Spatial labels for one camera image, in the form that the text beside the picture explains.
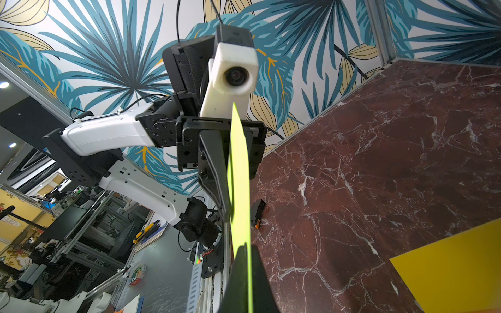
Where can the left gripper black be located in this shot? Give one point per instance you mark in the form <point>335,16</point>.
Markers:
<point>204,143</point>

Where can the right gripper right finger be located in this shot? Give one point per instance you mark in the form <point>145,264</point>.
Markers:
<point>263,299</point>

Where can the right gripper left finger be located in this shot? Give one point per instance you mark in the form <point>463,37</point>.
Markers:
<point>236,295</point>

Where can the green paper sheet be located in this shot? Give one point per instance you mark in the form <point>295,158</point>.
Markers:
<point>239,190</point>

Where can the yellow paper sheet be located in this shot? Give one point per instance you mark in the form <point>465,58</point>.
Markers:
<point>460,273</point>

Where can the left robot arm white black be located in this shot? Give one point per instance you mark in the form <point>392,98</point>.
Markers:
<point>91,151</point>

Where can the small black clip object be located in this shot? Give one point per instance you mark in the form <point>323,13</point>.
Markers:
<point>256,213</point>

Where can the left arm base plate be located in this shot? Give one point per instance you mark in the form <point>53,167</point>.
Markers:
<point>213,262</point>

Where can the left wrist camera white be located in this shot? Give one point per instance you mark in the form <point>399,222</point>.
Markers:
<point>233,74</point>

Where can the right aluminium corner post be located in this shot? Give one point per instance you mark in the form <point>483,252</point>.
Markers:
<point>380,25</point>

